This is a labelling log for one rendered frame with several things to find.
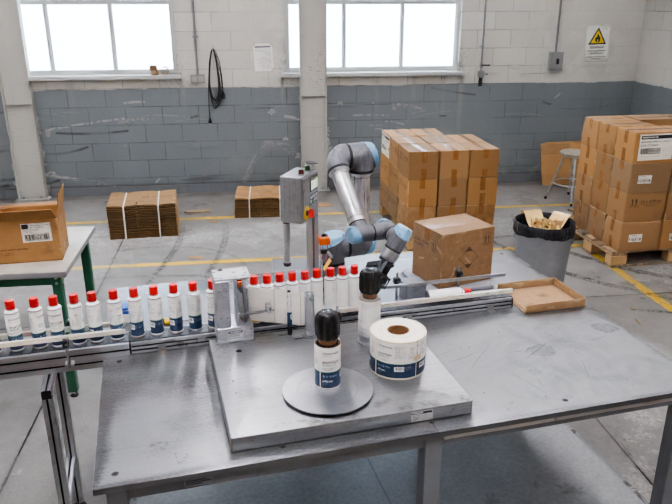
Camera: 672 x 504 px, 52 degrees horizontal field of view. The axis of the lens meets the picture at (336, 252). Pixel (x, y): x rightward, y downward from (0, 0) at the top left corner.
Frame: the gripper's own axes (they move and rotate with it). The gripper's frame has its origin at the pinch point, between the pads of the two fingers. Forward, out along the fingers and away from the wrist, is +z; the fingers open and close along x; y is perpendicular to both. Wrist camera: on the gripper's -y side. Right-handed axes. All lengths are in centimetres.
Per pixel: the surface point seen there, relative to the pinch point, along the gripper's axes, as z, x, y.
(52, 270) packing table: 82, -111, -110
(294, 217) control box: -18.5, -43.8, -0.3
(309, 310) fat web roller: 8.1, -27.9, 21.4
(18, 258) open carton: 88, -128, -127
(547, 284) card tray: -40, 89, -12
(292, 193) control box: -27, -49, -1
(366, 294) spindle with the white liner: -9.0, -14.7, 30.4
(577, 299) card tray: -42, 87, 13
